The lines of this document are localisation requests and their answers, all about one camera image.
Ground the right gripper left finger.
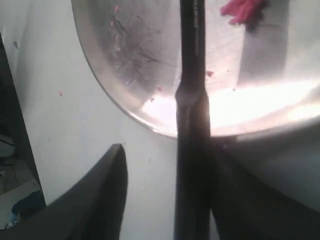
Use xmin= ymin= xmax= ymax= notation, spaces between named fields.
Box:
xmin=0 ymin=143 xmax=128 ymax=240

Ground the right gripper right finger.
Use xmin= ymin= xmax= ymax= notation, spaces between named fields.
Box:
xmin=211 ymin=144 xmax=320 ymax=240

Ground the black knife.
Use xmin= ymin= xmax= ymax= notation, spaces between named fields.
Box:
xmin=174 ymin=0 xmax=211 ymax=240

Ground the pink clay lump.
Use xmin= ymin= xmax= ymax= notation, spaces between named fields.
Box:
xmin=219 ymin=0 xmax=268 ymax=25

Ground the round steel plate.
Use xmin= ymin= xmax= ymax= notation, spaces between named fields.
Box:
xmin=71 ymin=0 xmax=320 ymax=138

